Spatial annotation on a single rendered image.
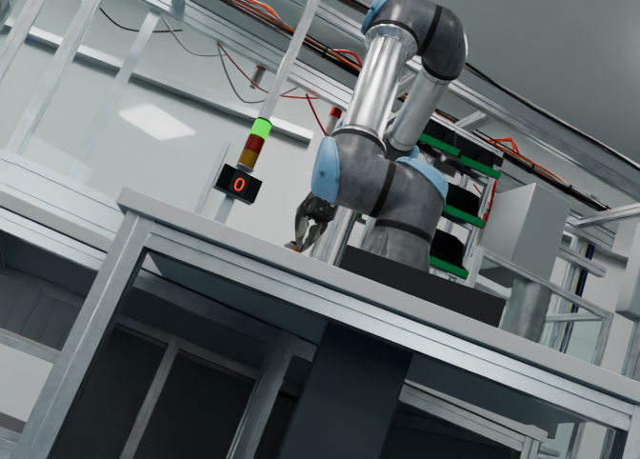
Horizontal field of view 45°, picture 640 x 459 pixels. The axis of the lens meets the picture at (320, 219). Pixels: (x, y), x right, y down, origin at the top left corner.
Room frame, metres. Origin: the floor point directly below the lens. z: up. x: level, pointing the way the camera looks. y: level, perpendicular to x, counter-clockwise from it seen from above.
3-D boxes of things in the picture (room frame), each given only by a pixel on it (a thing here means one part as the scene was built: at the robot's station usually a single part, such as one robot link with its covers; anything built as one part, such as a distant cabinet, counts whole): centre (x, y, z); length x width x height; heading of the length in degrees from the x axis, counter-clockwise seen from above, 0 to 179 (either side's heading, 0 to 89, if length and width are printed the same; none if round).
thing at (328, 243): (3.21, -0.07, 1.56); 0.04 x 0.04 x 1.39; 17
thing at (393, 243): (1.42, -0.16, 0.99); 0.15 x 0.15 x 0.10
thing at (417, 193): (1.42, -0.15, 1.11); 0.13 x 0.12 x 0.14; 93
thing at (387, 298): (1.47, -0.16, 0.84); 0.90 x 0.70 x 0.03; 88
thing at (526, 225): (3.09, -0.85, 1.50); 0.38 x 0.21 x 0.88; 17
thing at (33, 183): (1.81, 0.26, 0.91); 0.89 x 0.06 x 0.11; 107
